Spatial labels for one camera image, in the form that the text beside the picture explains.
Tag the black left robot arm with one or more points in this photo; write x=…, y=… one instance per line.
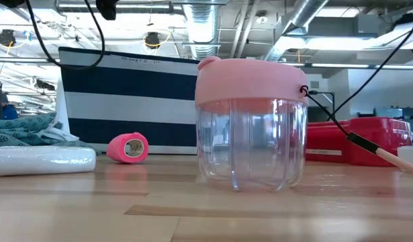
x=9, y=2

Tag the silver smooth ceiling duct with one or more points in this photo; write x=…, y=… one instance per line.
x=303, y=17

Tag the red first aid kit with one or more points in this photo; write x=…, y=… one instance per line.
x=377, y=141

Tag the pink bandage roll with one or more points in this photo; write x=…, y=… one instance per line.
x=117, y=148

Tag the clear container with pink lid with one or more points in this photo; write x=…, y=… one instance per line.
x=250, y=80

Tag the black metal frame stand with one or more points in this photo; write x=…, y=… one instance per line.
x=333, y=101

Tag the blue flower patterned cloth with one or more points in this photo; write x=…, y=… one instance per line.
x=21, y=126

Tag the white gauze roll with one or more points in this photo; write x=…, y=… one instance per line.
x=41, y=160

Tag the silver ribbed ceiling duct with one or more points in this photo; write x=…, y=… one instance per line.
x=201, y=23

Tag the person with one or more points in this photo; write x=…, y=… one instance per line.
x=9, y=112

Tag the navy white striped fabric basket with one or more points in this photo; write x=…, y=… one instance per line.
x=125, y=107

